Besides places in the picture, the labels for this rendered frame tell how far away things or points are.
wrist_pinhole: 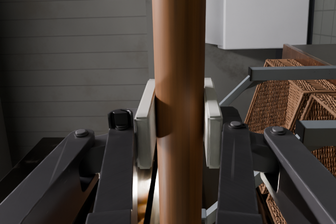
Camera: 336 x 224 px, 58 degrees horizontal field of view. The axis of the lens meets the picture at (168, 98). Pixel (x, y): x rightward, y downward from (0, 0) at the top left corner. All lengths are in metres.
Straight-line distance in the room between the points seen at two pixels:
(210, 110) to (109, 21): 3.54
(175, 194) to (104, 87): 3.62
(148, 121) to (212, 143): 0.03
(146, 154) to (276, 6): 2.86
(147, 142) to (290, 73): 0.99
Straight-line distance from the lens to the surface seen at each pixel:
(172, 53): 0.17
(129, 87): 3.73
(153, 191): 1.61
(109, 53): 3.71
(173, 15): 0.16
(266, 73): 1.10
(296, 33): 3.03
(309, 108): 1.20
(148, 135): 0.16
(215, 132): 0.15
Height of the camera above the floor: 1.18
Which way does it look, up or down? 3 degrees up
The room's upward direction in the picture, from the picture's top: 91 degrees counter-clockwise
